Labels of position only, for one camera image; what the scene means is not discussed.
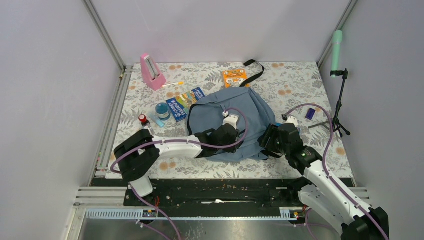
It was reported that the orange picture book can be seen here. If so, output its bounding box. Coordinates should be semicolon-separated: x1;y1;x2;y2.
222;68;248;88

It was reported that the black microphone tripod stand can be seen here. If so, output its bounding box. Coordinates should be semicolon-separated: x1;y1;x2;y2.
308;69;351;138

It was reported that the mint green microphone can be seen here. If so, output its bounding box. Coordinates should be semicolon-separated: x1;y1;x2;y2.
330;30;343;78

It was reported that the small purple eraser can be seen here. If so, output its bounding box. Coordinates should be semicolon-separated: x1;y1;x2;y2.
305;108;316;120

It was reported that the blue treehouse book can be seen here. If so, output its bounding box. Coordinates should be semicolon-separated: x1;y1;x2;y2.
165;87;205;123

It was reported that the floral table mat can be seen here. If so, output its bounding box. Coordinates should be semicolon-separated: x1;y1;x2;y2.
114;61;354;179

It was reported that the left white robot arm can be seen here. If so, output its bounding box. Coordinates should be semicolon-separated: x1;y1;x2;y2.
110;123;245;206

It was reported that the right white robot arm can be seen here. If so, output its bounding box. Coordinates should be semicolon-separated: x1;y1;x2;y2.
258;123;390;240

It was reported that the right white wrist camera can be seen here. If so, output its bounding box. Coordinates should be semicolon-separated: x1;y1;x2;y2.
281;114;299;128

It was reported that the purple cable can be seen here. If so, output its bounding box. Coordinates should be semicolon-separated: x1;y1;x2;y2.
110;106;249;240
282;103;390;240

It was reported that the red capped small bottle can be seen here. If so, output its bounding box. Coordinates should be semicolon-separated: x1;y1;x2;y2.
138;114;150;128

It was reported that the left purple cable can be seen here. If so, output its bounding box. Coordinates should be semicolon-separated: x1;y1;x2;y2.
110;106;249;240

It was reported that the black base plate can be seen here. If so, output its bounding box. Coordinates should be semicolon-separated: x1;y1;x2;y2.
124;178;355;219

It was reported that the blue lidded round jar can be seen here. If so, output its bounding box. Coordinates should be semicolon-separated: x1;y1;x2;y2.
155;102;171;121

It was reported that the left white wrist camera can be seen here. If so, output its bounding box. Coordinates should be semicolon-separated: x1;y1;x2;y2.
222;111;239;130

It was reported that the blue-grey student backpack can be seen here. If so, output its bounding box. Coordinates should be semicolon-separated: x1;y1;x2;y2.
186;71;276;163

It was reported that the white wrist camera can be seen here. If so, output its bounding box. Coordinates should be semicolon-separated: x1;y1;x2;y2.
281;114;299;128
222;111;239;130

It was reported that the pink metronome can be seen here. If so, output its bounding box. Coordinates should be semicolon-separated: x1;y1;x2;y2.
140;53;167;91

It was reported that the white orange pen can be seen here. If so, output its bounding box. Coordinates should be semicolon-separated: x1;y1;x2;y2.
162;81;184;88

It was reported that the light blue glue stick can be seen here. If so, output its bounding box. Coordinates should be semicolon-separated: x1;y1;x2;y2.
148;112;165;128

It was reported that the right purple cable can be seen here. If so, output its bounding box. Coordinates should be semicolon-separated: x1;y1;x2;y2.
282;103;390;240

